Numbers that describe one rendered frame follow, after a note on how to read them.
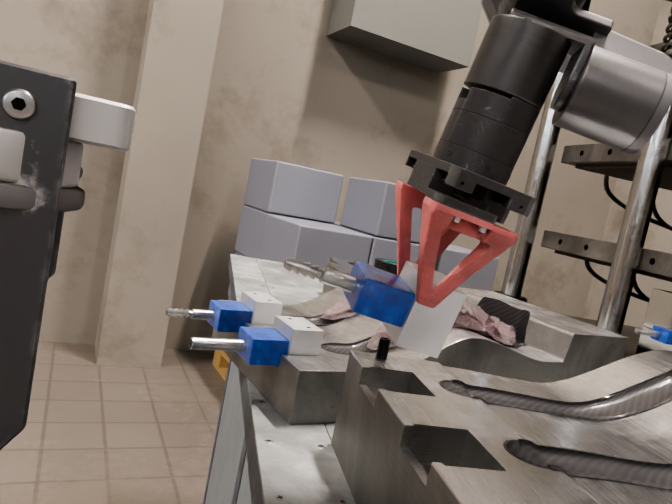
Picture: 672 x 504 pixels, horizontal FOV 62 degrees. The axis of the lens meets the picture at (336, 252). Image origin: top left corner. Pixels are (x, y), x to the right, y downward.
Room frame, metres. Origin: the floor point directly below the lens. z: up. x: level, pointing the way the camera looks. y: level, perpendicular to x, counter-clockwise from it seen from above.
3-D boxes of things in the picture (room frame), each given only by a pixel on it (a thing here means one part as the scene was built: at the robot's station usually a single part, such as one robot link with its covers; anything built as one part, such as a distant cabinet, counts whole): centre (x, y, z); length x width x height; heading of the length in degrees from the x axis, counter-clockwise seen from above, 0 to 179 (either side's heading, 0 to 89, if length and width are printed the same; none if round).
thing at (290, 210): (2.87, -0.14, 0.56); 1.13 x 0.75 x 1.12; 119
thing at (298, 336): (0.57, 0.06, 0.85); 0.13 x 0.05 x 0.05; 120
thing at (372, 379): (0.43, -0.07, 0.87); 0.05 x 0.05 x 0.04; 13
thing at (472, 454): (0.33, -0.09, 0.87); 0.05 x 0.05 x 0.04; 13
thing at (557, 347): (0.75, -0.14, 0.85); 0.50 x 0.26 x 0.11; 120
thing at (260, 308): (0.66, 0.12, 0.85); 0.13 x 0.05 x 0.05; 120
